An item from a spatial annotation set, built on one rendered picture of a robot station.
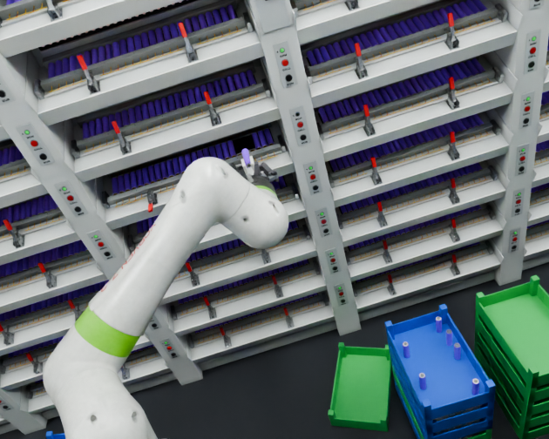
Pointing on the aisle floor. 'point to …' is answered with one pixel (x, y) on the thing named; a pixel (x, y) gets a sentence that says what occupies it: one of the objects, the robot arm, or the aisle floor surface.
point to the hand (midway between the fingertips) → (248, 165)
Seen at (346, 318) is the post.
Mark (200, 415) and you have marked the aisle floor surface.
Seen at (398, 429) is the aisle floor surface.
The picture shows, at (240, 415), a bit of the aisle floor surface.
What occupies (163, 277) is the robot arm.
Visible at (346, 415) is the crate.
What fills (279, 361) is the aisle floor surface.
